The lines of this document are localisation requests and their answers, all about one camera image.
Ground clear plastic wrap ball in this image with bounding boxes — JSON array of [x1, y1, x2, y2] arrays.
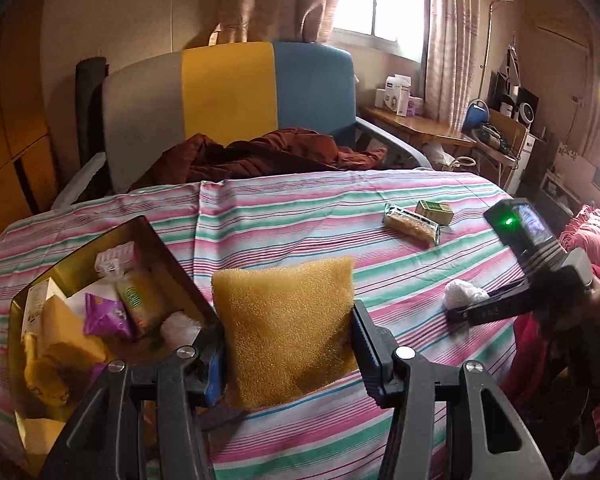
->
[[443, 278, 489, 310]]

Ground striped bed sheet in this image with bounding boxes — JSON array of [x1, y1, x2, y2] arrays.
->
[[0, 170, 521, 460]]

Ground purple snack packet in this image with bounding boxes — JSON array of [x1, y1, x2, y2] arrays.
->
[[83, 292, 132, 339]]

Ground white boxes on table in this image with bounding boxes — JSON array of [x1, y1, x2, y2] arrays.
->
[[374, 74, 424, 117]]

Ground square yellow sponge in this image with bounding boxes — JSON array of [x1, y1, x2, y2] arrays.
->
[[211, 257, 356, 411]]

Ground green cracker packet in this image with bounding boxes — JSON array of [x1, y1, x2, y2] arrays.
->
[[116, 269, 169, 336]]

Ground dark red jacket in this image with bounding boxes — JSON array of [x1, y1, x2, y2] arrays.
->
[[131, 128, 387, 190]]

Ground gold metal tin box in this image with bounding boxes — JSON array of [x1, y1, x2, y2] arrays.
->
[[8, 217, 226, 479]]

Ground green small box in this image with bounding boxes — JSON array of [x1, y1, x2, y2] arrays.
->
[[415, 200, 454, 226]]

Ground red pink blanket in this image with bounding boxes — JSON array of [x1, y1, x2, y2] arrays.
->
[[502, 206, 600, 441]]

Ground black rolled mat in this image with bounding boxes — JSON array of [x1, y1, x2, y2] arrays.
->
[[74, 56, 109, 167]]

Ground yellow knitted sock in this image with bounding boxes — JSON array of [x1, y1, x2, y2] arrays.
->
[[23, 333, 82, 408]]

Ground yellow sponge wedge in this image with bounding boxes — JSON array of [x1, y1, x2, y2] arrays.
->
[[38, 295, 108, 370]]

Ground tricolour armchair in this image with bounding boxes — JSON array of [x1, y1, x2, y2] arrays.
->
[[53, 42, 430, 209]]

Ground wooden wardrobe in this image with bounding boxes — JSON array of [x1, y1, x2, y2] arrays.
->
[[0, 0, 59, 235]]

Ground person's right hand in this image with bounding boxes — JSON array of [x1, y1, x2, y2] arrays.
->
[[540, 278, 600, 339]]

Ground wooden side table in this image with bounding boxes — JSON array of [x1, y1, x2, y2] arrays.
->
[[358, 106, 476, 148]]

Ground white medicine box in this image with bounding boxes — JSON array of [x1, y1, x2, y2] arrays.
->
[[21, 278, 67, 339]]

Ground pink curtain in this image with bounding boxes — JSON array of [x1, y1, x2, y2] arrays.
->
[[210, 0, 338, 44]]

